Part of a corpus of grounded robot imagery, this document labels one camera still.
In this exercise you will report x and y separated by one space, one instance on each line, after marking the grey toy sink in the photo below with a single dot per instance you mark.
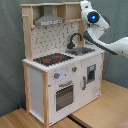
79 51

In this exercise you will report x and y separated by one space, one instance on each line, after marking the left red stove knob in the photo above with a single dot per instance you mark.
56 75

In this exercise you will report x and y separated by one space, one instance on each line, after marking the white oven door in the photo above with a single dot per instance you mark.
64 99

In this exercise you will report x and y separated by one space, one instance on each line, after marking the right red stove knob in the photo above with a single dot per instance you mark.
74 69

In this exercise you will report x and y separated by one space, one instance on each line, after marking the black toy stovetop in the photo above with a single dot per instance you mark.
52 59

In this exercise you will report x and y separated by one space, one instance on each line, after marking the grey range hood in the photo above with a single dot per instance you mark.
48 18

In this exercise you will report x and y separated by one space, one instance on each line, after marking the red stove knob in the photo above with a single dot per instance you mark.
56 75
74 69

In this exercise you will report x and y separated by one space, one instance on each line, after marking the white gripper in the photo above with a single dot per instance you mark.
85 5

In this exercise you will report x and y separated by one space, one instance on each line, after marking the white cabinet door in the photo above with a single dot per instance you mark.
91 68

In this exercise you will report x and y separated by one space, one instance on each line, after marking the wooden toy kitchen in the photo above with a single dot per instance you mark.
45 40

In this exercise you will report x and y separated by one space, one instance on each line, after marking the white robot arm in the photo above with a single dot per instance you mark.
97 26

